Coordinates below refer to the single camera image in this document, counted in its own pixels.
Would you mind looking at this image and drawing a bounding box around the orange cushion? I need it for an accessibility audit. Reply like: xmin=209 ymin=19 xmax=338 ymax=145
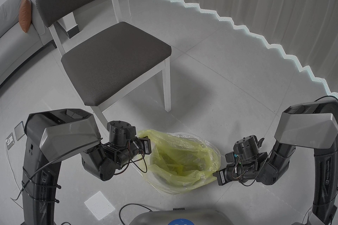
xmin=19 ymin=0 xmax=33 ymax=33

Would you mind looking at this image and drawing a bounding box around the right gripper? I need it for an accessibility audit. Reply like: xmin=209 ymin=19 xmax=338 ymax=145
xmin=216 ymin=165 xmax=242 ymax=186

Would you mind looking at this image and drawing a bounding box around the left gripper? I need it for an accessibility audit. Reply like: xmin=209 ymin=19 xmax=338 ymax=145
xmin=126 ymin=137 xmax=152 ymax=160

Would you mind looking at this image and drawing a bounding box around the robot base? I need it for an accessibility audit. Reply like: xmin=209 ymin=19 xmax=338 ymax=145
xmin=131 ymin=209 xmax=234 ymax=225

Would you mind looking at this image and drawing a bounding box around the black cable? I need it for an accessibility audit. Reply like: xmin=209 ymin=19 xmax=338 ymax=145
xmin=11 ymin=137 xmax=104 ymax=202
xmin=315 ymin=95 xmax=338 ymax=104
xmin=118 ymin=203 xmax=154 ymax=225

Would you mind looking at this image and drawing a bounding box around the yellow plastic bag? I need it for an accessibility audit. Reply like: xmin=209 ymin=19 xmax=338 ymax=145
xmin=137 ymin=128 xmax=221 ymax=194

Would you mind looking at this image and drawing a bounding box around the grey cushion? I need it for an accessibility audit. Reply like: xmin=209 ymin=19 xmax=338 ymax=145
xmin=0 ymin=0 xmax=33 ymax=38

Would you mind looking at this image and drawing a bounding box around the white cable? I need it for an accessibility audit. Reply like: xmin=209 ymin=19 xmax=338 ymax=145
xmin=5 ymin=140 xmax=24 ymax=191

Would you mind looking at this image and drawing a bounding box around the grey chair with white legs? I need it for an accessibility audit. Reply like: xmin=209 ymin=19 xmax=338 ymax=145
xmin=35 ymin=0 xmax=172 ymax=150

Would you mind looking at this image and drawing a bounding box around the white trash bin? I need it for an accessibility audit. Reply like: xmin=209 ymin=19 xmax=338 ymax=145
xmin=150 ymin=132 xmax=213 ymax=191

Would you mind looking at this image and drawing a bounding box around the pale grey sofa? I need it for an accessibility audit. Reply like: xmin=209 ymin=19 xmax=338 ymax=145
xmin=0 ymin=0 xmax=57 ymax=87

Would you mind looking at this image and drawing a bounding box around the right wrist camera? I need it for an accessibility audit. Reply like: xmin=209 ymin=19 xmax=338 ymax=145
xmin=225 ymin=151 xmax=236 ymax=166

